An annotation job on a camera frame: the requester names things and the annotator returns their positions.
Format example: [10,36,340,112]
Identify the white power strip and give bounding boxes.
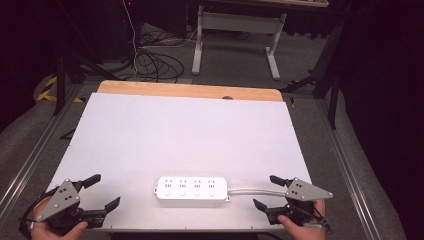
[153,175,232,203]

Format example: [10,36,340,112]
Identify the white board sheet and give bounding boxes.
[46,92,313,232]

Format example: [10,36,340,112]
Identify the yellow black floor tape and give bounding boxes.
[36,75,85,104]

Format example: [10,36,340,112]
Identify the aluminium floor rail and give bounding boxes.
[315,99,372,240]
[0,83,85,218]

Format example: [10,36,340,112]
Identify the black floor cables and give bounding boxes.
[134,31,186,84]

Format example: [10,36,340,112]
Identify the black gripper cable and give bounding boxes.
[19,195,52,236]
[311,213,333,235]

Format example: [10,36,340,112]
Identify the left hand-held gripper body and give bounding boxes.
[35,178,106,235]

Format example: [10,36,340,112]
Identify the thin white floor cable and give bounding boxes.
[122,0,199,78]

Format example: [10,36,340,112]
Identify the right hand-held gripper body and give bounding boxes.
[265,177,334,228]

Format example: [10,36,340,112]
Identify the person's left hand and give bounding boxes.
[31,196,90,240]

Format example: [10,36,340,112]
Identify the person's right hand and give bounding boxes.
[277,199,328,240]

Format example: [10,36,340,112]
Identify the black tripod stand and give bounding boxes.
[52,0,127,117]

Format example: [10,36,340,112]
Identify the black metal stand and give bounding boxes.
[280,13,348,130]

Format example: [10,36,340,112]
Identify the white metal desk frame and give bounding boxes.
[191,4,288,82]

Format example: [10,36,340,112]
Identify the white power strip cable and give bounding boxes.
[227,187,288,198]

